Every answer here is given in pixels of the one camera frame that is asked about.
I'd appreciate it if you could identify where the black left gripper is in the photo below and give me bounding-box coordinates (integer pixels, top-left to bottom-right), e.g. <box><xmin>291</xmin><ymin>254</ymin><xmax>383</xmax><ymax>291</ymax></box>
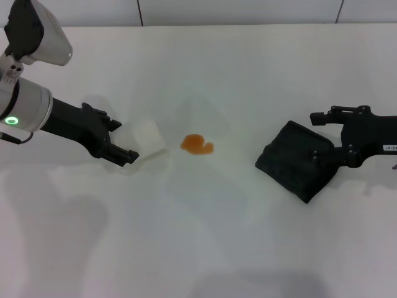
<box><xmin>40</xmin><ymin>97</ymin><xmax>140</xmax><ymax>169</ymax></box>

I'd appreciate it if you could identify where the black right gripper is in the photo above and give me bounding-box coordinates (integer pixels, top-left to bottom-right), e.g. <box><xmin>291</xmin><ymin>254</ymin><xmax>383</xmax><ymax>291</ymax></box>
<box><xmin>310</xmin><ymin>104</ymin><xmax>397</xmax><ymax>169</ymax></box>

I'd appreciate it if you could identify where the white paper cup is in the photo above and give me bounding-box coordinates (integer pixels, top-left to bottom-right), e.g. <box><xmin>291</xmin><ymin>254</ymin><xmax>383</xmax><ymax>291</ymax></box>
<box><xmin>119</xmin><ymin>120</ymin><xmax>170</xmax><ymax>162</ymax></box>

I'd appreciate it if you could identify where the dark blue rag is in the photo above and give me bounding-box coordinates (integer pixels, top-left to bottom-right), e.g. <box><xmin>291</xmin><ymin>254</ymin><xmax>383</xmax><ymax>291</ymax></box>
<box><xmin>254</xmin><ymin>120</ymin><xmax>336</xmax><ymax>205</ymax></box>

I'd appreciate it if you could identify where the brown water stain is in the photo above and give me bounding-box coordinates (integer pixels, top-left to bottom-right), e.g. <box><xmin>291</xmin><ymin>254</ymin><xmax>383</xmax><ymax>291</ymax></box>
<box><xmin>179</xmin><ymin>133</ymin><xmax>215</xmax><ymax>156</ymax></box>

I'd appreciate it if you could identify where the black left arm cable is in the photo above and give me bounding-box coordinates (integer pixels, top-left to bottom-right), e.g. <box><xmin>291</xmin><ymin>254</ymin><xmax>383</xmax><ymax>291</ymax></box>
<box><xmin>0</xmin><ymin>131</ymin><xmax>35</xmax><ymax>145</ymax></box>

